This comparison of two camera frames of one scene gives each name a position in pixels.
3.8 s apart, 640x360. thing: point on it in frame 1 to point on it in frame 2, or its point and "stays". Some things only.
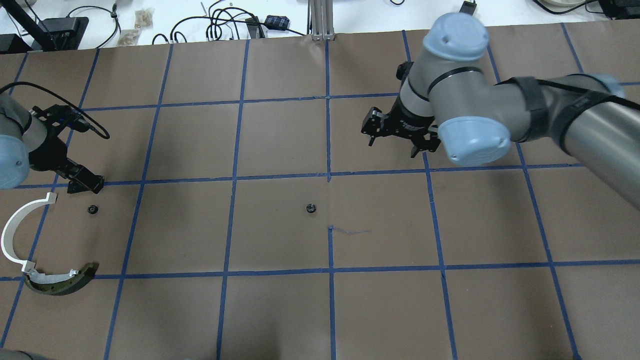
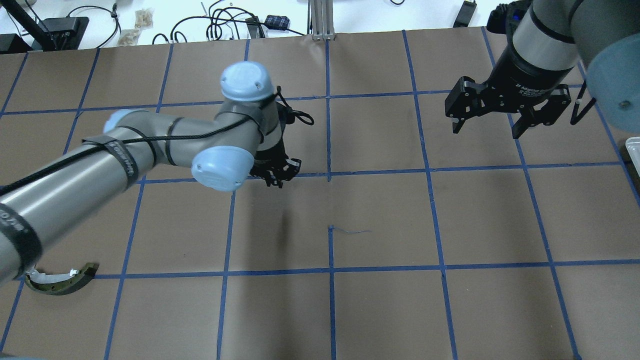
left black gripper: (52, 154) to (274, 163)
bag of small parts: (143, 18) stays
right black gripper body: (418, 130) to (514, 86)
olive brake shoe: (55, 284) stays
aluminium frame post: (321, 19) stays
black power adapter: (468, 7) stays
